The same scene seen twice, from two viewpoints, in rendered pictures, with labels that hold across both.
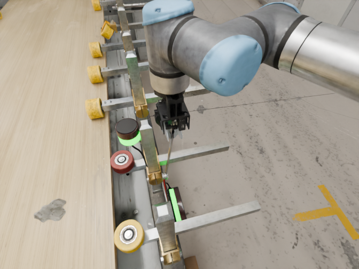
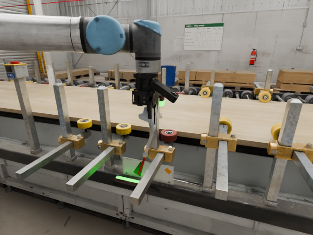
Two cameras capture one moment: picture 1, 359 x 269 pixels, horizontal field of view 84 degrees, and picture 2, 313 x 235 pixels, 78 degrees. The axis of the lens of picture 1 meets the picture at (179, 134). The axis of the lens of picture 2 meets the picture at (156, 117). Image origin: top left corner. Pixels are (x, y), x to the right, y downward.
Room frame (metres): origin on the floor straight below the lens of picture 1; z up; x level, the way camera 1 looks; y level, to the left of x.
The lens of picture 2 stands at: (0.80, -0.56, 1.30)
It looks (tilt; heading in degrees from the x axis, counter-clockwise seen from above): 20 degrees down; 123
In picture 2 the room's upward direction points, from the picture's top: straight up
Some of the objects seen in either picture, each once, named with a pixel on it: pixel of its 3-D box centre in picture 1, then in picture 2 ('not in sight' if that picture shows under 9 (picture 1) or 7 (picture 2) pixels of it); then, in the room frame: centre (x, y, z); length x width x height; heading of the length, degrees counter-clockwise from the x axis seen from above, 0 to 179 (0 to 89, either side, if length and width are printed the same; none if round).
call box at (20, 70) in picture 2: not in sight; (17, 71); (-0.37, -0.10, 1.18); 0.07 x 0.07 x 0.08; 15
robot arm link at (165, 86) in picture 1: (171, 76); (147, 66); (0.39, 0.02, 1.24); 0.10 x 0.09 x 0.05; 105
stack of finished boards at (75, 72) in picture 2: not in sight; (71, 72); (-7.10, 4.59, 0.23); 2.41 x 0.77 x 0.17; 102
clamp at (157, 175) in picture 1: (152, 166); (159, 152); (0.39, 0.10, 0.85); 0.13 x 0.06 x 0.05; 15
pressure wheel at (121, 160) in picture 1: (124, 166); (168, 141); (0.38, 0.20, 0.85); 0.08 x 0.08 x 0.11
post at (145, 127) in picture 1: (153, 167); (154, 147); (0.37, 0.09, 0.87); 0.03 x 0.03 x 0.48; 15
